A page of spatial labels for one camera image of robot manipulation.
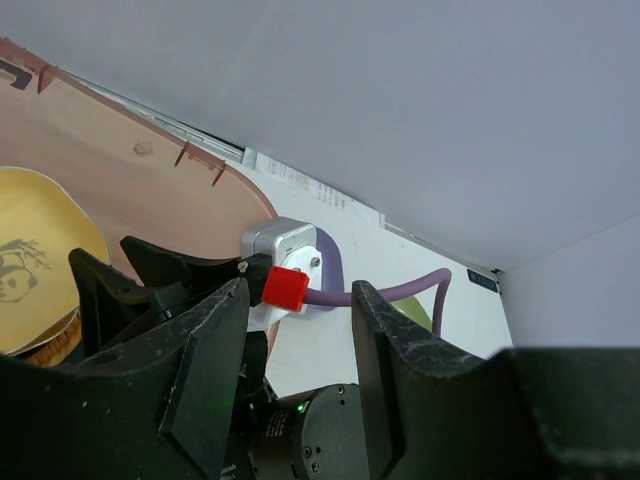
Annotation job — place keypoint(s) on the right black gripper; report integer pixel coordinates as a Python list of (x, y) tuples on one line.
[(114, 309)]

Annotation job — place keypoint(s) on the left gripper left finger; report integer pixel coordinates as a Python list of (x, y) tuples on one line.
[(100, 419)]

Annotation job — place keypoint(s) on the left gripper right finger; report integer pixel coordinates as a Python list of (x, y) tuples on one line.
[(432, 410)]

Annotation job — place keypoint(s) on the woven bamboo round tray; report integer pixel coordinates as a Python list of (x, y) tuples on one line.
[(55, 351)]

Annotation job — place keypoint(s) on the green square dish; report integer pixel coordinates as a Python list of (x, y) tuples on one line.
[(413, 309)]

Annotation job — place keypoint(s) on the yellow square dish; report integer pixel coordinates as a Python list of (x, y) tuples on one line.
[(40, 225)]

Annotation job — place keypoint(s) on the pink translucent plastic bin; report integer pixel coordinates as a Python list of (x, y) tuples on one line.
[(128, 175)]

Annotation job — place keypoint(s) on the dark blue label sticker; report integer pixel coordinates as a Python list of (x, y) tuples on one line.
[(483, 281)]

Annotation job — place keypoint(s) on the white paper sheet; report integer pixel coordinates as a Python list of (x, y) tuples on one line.
[(285, 174)]

